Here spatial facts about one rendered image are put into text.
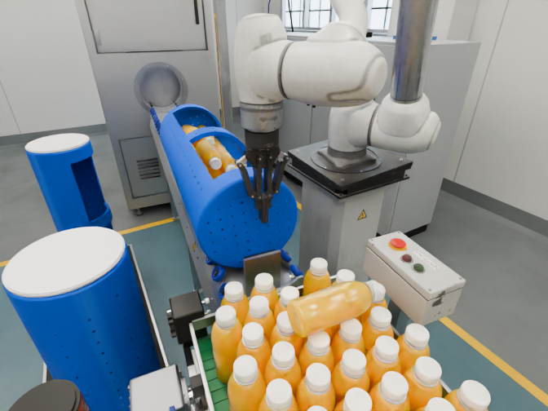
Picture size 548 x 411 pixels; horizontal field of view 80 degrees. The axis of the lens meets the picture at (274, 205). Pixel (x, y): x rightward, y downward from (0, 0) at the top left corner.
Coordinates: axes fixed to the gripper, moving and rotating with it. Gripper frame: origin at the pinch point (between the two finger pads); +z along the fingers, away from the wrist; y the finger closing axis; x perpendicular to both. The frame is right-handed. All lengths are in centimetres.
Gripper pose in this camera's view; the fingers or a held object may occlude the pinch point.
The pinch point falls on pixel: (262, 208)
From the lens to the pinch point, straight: 80.7
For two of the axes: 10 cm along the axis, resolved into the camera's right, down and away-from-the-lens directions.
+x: -3.9, -4.6, 8.0
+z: 0.0, 8.7, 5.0
